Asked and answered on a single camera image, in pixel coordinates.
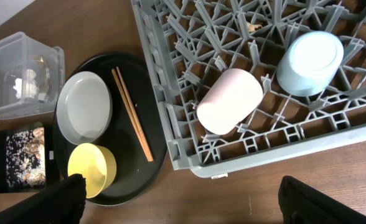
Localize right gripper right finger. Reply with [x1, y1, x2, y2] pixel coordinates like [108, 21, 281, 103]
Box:
[278, 175, 366, 224]

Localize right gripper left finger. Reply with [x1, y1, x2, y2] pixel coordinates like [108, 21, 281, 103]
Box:
[0, 174, 87, 224]

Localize yellow bowl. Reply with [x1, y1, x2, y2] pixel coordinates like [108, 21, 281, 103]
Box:
[67, 143, 117, 198]

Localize rice and food scraps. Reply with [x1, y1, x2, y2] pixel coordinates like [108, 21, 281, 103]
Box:
[6, 127, 46, 189]

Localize grey round plate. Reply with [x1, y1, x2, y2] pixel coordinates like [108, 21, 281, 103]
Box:
[56, 71, 113, 145]

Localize white tissue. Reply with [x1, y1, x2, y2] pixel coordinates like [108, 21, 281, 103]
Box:
[13, 69, 39, 99]

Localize pink cup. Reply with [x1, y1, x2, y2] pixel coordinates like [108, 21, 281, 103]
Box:
[196, 68, 263, 135]

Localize wooden chopstick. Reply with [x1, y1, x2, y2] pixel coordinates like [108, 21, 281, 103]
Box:
[116, 66, 154, 162]
[111, 68, 151, 162]

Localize light blue cup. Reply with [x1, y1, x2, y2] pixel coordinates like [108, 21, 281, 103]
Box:
[276, 31, 344, 96]

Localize clear plastic waste bin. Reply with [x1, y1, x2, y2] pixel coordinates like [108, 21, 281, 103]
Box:
[0, 32, 65, 120]

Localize grey plastic dishwasher rack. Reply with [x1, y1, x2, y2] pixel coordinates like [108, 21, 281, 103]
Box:
[132, 0, 366, 178]

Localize black rectangular tray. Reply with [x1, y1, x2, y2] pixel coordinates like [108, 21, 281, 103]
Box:
[0, 122, 60, 194]

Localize round black serving tray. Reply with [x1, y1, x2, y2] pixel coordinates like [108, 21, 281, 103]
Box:
[52, 51, 169, 207]

